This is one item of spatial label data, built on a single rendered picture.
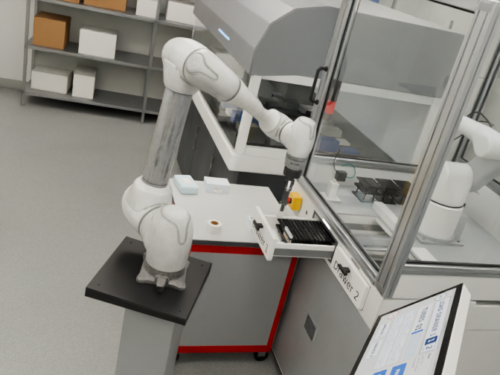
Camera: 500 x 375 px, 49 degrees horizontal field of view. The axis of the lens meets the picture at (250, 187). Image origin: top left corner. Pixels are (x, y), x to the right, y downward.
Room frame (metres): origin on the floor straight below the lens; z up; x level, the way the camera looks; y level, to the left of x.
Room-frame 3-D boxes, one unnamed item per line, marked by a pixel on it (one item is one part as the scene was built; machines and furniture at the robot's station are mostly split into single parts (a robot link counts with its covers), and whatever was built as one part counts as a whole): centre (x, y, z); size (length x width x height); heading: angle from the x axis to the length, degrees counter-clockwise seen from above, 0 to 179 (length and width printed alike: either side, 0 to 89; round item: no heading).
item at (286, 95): (3.95, -0.09, 1.13); 1.78 x 1.14 x 0.45; 20
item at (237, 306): (2.51, 0.06, 0.38); 0.62 x 0.58 x 0.76; 20
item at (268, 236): (2.13, -0.10, 0.87); 0.29 x 0.02 x 0.11; 20
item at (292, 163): (2.14, -0.16, 1.23); 0.09 x 0.09 x 0.06
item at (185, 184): (2.63, 0.33, 0.78); 0.15 x 0.10 x 0.04; 30
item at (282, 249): (2.20, -0.30, 0.86); 0.40 x 0.26 x 0.06; 110
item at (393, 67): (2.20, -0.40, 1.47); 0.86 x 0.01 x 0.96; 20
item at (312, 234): (2.20, -0.29, 0.87); 0.22 x 0.18 x 0.06; 110
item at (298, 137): (2.15, -0.15, 1.34); 0.13 x 0.11 x 0.16; 43
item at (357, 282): (1.93, -0.47, 0.87); 0.29 x 0.02 x 0.11; 20
